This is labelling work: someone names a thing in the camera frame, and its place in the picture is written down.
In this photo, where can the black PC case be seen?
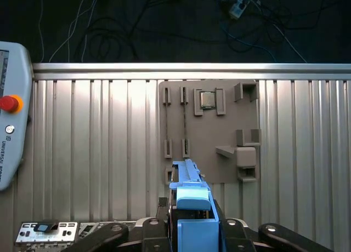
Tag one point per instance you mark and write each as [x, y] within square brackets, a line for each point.
[44, 237]

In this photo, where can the pale blue teach pendant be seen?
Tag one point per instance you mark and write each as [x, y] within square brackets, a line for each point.
[16, 153]

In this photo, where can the white power strip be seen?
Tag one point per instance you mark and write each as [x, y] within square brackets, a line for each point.
[238, 6]

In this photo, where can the hard disk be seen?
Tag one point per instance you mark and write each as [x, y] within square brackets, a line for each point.
[192, 197]

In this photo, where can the silver CPU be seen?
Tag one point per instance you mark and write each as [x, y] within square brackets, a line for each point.
[208, 100]

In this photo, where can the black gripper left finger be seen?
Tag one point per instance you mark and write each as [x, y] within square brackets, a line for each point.
[153, 235]

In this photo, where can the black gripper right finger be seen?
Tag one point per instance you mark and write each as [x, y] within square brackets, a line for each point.
[235, 235]

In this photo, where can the grey part rack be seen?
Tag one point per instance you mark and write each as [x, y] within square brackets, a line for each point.
[208, 142]

